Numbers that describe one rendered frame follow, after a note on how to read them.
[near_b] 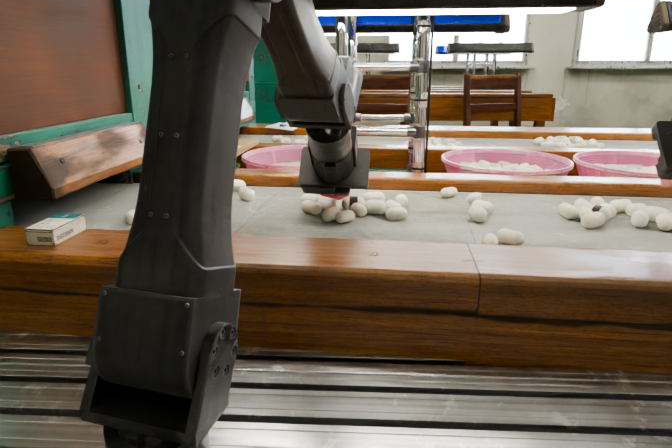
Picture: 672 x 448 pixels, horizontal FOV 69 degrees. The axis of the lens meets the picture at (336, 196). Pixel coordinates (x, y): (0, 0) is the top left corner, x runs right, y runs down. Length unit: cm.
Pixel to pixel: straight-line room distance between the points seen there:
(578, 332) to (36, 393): 52
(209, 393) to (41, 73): 62
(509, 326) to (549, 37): 571
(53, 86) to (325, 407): 63
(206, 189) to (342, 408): 25
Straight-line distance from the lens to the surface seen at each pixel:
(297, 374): 51
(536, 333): 54
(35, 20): 86
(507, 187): 92
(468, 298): 51
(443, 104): 352
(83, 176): 79
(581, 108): 634
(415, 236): 67
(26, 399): 56
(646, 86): 663
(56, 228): 64
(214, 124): 32
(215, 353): 32
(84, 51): 94
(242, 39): 35
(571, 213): 80
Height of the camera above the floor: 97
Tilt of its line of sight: 15 degrees down
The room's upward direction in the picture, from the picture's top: straight up
